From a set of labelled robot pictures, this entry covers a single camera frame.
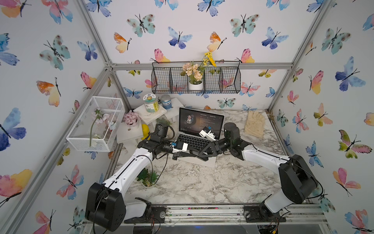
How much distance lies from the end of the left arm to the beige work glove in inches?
26.7

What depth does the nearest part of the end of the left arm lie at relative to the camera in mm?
579

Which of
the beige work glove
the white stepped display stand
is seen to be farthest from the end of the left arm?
the beige work glove

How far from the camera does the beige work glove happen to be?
43.0 inches
